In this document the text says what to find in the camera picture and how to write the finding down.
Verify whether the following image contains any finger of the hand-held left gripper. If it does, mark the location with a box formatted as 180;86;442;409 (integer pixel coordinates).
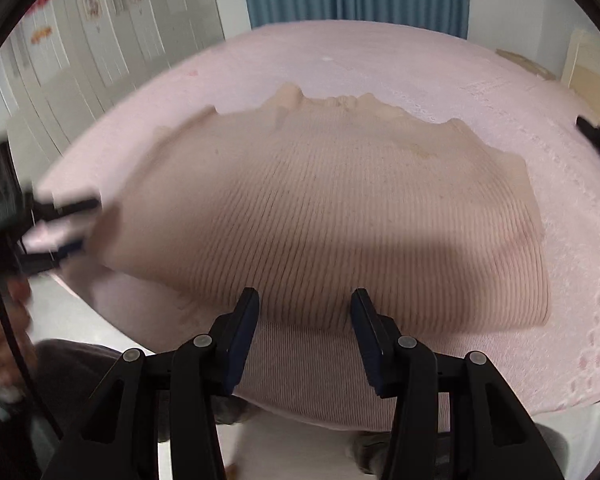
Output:
34;198;102;218
22;239;88;275

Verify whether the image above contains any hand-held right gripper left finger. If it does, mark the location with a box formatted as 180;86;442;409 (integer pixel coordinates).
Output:
40;287;261;480

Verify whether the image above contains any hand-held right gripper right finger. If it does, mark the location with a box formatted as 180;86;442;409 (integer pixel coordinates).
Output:
350;288;566;480

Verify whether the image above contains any pink knitted sweater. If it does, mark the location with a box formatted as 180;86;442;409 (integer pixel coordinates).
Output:
92;82;552;433

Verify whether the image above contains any person's left hand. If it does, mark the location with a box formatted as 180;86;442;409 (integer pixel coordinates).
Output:
0;280;36;392

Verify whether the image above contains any person's right leg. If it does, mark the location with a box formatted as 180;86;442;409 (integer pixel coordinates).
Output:
347;422;568;480

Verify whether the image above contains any white wardrobe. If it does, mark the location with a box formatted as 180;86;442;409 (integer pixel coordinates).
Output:
0;0;228;171

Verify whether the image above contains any cream wooden headboard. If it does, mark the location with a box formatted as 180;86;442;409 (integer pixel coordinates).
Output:
560;27;600;101

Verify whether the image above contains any cream bed frame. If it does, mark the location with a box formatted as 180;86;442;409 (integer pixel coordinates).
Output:
530;395;600;480

